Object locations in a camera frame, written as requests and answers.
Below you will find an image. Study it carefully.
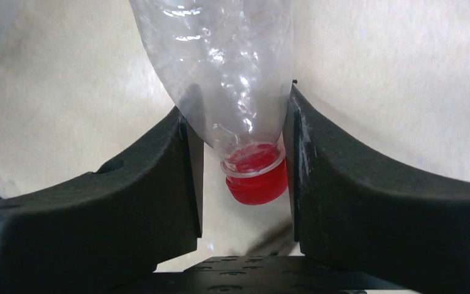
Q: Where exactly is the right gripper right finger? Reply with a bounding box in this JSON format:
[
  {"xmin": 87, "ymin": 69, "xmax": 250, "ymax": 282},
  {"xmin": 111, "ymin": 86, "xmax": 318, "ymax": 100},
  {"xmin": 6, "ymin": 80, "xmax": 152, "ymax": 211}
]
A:
[{"xmin": 283, "ymin": 88, "xmax": 470, "ymax": 293}]

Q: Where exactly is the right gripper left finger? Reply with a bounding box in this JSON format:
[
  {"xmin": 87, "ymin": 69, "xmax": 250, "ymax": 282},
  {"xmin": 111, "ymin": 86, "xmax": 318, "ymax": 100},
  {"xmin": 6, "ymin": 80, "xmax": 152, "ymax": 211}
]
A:
[{"xmin": 0, "ymin": 109, "xmax": 204, "ymax": 293}]

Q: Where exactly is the red label bottle red cap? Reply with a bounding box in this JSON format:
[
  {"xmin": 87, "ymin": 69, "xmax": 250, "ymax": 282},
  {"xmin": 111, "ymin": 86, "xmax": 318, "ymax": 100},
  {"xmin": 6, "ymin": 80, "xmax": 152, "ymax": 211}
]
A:
[{"xmin": 130, "ymin": 1, "xmax": 294, "ymax": 205}]

